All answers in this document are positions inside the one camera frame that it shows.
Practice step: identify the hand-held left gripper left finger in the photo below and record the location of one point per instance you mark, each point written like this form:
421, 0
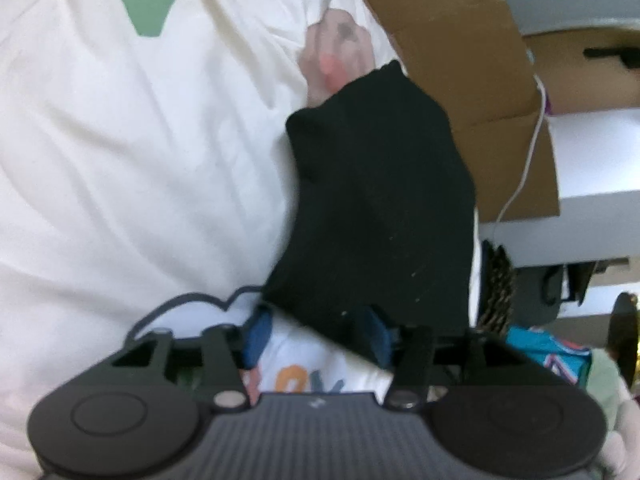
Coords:
259, 337

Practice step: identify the green towel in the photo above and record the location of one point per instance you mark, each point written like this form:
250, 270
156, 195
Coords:
607, 385

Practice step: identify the tall cardboard box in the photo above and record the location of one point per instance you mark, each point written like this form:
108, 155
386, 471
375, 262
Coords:
590, 85

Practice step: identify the leopard print folded garment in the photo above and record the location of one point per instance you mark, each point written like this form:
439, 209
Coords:
497, 285

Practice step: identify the pale pink cloth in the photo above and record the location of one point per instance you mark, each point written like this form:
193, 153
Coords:
620, 445

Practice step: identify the blue printed garment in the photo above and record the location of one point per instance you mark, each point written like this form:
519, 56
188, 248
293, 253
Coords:
545, 355

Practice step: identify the black pants with bear trim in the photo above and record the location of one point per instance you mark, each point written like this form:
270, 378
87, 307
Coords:
380, 200

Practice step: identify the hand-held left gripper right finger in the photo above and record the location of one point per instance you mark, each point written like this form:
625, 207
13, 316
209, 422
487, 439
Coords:
375, 340

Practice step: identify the grey bag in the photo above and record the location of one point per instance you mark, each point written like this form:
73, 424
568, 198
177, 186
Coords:
535, 290

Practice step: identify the bear printed white bed sheet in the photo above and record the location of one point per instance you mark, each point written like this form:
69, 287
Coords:
150, 135

